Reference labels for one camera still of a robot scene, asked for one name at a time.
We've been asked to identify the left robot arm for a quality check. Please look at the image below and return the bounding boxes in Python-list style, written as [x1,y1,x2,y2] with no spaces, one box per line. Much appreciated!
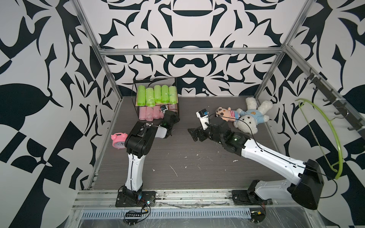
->
[122,110,180,200]

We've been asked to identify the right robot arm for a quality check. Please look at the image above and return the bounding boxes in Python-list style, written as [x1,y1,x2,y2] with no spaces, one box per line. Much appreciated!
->
[188,117,324,210]

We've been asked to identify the cartoon boy plush doll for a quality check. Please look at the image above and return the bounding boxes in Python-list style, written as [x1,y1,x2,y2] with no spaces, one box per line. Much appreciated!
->
[215,107,240,122]

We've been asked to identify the white teddy bear plush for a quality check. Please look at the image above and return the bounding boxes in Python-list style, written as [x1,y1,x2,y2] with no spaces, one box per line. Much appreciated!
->
[233,97,273,135]

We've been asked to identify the pink alarm clock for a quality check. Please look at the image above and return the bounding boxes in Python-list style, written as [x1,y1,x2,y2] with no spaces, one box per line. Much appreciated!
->
[111,133,128,149]

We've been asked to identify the black round connector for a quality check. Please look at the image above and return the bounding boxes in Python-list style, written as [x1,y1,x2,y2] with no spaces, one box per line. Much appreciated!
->
[250,211,266,224]

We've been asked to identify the black usb hub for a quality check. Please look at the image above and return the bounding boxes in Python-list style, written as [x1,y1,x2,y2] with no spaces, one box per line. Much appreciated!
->
[124,211,143,219]

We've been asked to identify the green plastic hanger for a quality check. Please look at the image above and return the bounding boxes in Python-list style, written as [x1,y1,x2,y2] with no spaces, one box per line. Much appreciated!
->
[296,98,344,180]

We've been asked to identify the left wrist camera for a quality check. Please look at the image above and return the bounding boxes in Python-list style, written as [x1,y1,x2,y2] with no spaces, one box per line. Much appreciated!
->
[160,105,168,113]

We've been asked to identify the wire and wood shelf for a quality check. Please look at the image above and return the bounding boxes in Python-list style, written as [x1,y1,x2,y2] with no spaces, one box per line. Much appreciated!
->
[131,78,180,122]

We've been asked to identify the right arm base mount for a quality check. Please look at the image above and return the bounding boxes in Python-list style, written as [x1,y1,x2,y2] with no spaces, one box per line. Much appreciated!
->
[232,190,273,206]

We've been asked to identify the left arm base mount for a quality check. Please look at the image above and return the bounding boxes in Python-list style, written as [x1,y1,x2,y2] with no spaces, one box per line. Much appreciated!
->
[115,190,156,208]

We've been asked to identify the black wall hook rail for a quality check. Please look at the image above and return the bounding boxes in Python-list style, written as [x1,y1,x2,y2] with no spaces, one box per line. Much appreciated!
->
[306,67,365,138]

